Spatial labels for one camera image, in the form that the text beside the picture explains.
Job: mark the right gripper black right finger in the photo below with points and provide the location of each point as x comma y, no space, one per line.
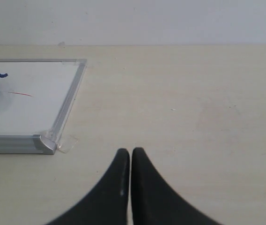
153,200

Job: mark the clear tape front right corner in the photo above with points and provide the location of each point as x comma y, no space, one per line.
66,143

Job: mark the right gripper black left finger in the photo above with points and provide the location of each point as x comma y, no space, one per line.
107,201

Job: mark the white board with aluminium frame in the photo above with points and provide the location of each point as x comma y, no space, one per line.
36,97

